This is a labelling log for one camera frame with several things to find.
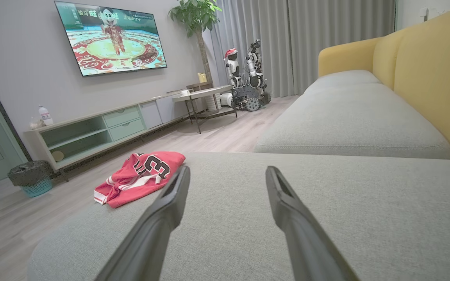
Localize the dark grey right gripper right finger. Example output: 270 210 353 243
265 166 360 281

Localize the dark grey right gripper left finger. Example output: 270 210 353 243
94 165 191 281

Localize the red basketball jersey number 23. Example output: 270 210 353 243
94 151 186 209

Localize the yellow and grey fabric sofa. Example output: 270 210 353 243
28 2 450 281

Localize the long pale green tv cabinet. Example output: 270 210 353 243
23 91 194 183

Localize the teal bin with black bag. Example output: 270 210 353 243
7 160 55 197

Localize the white ribbed plant pot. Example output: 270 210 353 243
205 93 221 112

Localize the oval grey coffee table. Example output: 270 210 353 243
171 85 238 134

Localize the dark wooden stand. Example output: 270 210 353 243
186 82 214 93

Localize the clear plastic water bottle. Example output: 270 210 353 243
38 105 54 126

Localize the white humanoid robot santa hat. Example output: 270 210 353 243
220 48 243 108

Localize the grey pleated curtain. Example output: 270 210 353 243
204 0 397 98

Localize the tall green potted tree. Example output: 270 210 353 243
168 0 223 84

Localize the wall-mounted flat screen television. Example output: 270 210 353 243
54 1 168 77

